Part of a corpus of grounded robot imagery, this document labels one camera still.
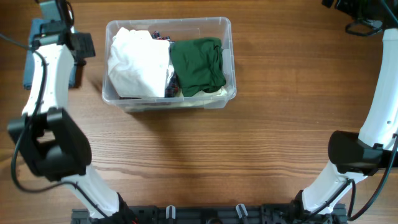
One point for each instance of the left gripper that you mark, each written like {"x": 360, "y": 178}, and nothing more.
{"x": 89, "y": 48}

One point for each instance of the blue towel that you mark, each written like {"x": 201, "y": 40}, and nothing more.
{"x": 29, "y": 62}

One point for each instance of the white garment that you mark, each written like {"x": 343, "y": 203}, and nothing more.
{"x": 140, "y": 65}

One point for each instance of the plaid shirt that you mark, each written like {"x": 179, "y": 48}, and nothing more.
{"x": 171, "y": 87}

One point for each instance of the dark green garment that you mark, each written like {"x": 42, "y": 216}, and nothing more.
{"x": 199, "y": 65}

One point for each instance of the cream cloth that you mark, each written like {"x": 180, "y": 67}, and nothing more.
{"x": 201, "y": 99}

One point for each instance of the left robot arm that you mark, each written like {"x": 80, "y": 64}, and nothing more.
{"x": 51, "y": 150}

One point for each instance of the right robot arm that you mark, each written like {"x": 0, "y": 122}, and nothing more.
{"x": 352, "y": 157}

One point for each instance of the clear plastic storage container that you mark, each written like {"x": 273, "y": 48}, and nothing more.
{"x": 177, "y": 29}

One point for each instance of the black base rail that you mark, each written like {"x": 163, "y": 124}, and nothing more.
{"x": 264, "y": 214}

